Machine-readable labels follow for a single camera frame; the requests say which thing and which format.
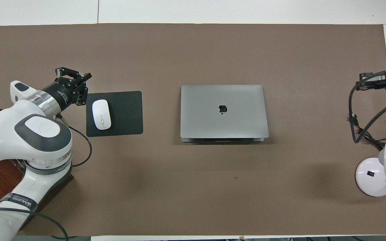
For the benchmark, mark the white computer mouse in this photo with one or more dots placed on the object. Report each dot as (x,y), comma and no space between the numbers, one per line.
(101,114)

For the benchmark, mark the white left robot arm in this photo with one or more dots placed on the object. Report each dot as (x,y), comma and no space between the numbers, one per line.
(18,140)

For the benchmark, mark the brown table mat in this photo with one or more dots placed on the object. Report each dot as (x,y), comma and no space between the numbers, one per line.
(213,187)

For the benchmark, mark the black mouse pad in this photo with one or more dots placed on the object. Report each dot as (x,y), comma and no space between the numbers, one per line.
(126,113)

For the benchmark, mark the white desk lamp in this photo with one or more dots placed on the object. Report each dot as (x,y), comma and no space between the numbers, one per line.
(370,175)

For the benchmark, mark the grey laptop computer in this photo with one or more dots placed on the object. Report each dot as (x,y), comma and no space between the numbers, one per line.
(223,120)

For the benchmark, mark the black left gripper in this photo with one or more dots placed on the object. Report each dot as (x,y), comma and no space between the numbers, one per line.
(64,95)

